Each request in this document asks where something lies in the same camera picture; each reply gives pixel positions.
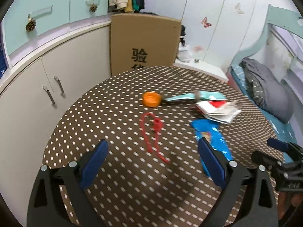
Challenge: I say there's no black clothing pile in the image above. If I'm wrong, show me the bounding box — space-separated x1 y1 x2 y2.
180 24 188 46

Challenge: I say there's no narrow teal drawer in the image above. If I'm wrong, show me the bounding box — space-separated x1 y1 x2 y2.
69 0 112 23

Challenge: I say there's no blue snack wrapper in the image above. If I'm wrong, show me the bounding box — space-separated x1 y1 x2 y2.
191 119 233 178

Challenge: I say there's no red white paper packet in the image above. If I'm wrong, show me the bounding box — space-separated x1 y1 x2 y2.
195 99 242 124

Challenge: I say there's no white wardrobe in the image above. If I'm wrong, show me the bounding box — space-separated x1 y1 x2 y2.
140 0 284 76

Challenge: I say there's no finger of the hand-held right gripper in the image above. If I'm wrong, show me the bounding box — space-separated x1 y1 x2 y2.
267 138 303 156
251 151 284 171

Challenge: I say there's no teal flat packet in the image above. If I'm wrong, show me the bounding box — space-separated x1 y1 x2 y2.
163 90 226 103

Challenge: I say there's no blue bag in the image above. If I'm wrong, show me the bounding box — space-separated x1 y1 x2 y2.
0 35 7 76

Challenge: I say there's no white board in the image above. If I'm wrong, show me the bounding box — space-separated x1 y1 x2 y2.
174 59 229 83

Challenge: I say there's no blue striped pillow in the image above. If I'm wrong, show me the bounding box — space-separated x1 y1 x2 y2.
231 65 249 91

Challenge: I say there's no grey folded quilt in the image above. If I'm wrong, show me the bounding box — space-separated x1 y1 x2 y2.
239 57 295 123

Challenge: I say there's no beige cabinet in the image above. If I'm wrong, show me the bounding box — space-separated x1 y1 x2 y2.
0 20 113 182

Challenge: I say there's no orange bottle cap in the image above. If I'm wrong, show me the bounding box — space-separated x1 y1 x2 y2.
142 91 161 107

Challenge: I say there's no white plastic bag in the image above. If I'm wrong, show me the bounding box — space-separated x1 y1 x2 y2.
177 44 192 63

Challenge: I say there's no person's right hand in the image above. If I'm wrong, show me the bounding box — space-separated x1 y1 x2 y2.
277 190 303 227

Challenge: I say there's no blue fish print bedsheet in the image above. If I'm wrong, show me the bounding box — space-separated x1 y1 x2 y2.
260 109 303 147

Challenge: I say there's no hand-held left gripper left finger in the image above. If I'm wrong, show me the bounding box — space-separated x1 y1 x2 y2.
27 138 109 227

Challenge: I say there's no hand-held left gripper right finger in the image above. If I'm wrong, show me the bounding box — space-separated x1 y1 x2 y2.
198 137 278 227

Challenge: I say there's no teal bunk bed frame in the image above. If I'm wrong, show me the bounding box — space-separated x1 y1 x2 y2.
228 4 303 100

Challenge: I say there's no metal cabinet handle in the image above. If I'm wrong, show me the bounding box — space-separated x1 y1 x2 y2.
54 76 65 94
43 86 55 106

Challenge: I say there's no large cardboard box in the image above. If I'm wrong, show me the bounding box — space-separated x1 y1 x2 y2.
109 13 181 77

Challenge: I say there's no red string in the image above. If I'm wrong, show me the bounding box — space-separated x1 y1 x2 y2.
140 113 171 163

